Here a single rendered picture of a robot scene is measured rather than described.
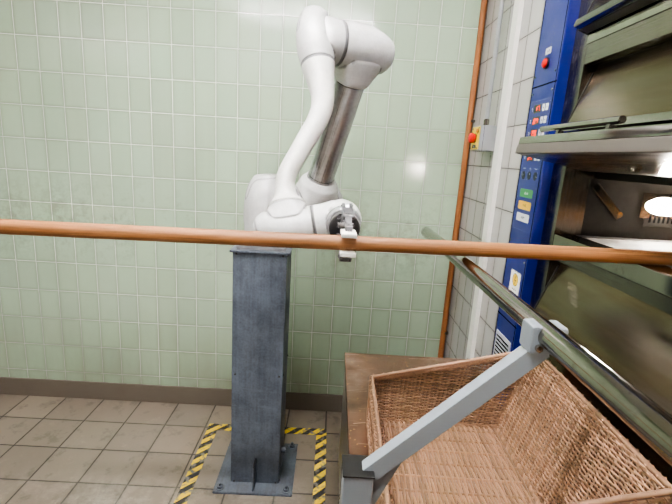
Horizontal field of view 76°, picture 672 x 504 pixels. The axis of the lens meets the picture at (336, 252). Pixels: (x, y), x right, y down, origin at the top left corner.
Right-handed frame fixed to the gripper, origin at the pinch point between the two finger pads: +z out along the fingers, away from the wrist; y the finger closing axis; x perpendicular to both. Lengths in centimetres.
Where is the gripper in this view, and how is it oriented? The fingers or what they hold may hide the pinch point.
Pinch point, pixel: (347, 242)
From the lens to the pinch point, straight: 87.0
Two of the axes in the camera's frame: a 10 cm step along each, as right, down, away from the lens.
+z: 0.2, 2.2, -9.8
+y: -0.6, 9.7, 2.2
